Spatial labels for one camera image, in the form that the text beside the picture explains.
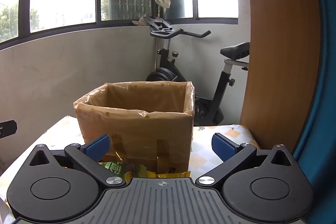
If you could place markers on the green snack packet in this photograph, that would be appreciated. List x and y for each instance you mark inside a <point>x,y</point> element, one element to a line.
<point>113,167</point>

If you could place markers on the checked floral tablecloth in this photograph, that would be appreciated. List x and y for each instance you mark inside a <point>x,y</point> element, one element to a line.
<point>244,134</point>

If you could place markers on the blue curtain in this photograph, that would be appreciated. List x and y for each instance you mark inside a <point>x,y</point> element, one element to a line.
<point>325,82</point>

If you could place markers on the black exercise bike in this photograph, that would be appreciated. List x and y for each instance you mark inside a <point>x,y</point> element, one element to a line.
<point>164,73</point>

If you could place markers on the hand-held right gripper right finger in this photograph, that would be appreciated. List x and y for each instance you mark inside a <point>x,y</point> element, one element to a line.
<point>223,147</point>

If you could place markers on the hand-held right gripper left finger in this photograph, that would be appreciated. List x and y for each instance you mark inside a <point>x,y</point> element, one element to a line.
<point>97,147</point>

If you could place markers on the metal pole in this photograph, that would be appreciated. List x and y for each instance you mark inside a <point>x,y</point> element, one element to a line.
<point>156,56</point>

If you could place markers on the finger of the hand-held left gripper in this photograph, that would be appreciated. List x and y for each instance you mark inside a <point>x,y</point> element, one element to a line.
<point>8,129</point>

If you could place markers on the brown cardboard box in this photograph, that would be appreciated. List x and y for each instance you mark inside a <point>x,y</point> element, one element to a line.
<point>92,129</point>

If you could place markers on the crumpled beige paper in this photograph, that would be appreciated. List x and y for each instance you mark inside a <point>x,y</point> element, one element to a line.
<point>140,21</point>

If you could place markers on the white plastic bag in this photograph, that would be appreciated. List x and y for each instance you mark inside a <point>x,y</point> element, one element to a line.
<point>162,0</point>

